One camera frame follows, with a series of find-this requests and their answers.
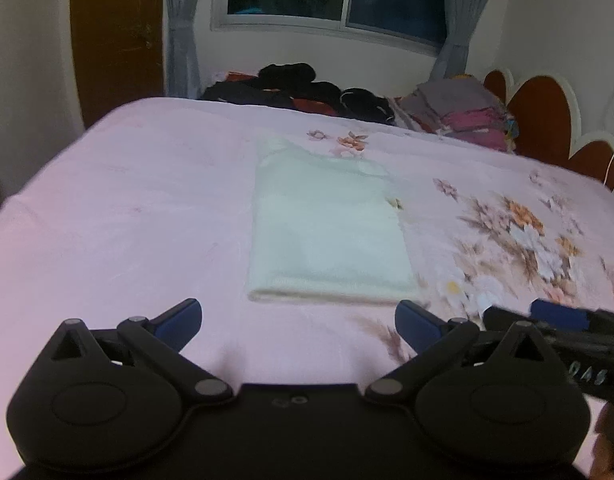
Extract white knit sweater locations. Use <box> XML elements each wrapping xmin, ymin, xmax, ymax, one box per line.
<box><xmin>247</xmin><ymin>138</ymin><xmax>418</xmax><ymax>306</ymax></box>

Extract stack of folded clothes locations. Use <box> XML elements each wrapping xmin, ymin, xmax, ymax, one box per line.
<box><xmin>388</xmin><ymin>75</ymin><xmax>518</xmax><ymax>153</ymax></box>

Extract pile of black clothes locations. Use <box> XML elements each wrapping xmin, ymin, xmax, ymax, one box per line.
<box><xmin>200</xmin><ymin>63</ymin><xmax>395</xmax><ymax>125</ymax></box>

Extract person's right hand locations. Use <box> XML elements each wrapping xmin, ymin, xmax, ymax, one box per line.
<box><xmin>589</xmin><ymin>403</ymin><xmax>614</xmax><ymax>480</ymax></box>

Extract pink floral bedsheet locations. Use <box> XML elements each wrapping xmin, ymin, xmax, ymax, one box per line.
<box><xmin>0</xmin><ymin>99</ymin><xmax>614</xmax><ymax>479</ymax></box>

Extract red heart headboard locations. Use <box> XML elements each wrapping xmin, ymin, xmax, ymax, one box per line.
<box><xmin>484</xmin><ymin>68</ymin><xmax>614</xmax><ymax>194</ymax></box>

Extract right grey curtain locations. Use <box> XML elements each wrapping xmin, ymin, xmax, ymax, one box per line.
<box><xmin>429</xmin><ymin>0</ymin><xmax>489</xmax><ymax>80</ymax></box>

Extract grey curtain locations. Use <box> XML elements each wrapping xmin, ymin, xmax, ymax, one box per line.
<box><xmin>165</xmin><ymin>0</ymin><xmax>200</xmax><ymax>99</ymax></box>
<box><xmin>429</xmin><ymin>0</ymin><xmax>489</xmax><ymax>80</ymax></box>

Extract brown wooden door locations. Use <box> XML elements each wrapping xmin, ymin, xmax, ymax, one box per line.
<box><xmin>69</xmin><ymin>0</ymin><xmax>165</xmax><ymax>128</ymax></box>

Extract left grey curtain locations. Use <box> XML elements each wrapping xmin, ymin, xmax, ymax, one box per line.
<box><xmin>165</xmin><ymin>0</ymin><xmax>200</xmax><ymax>99</ymax></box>

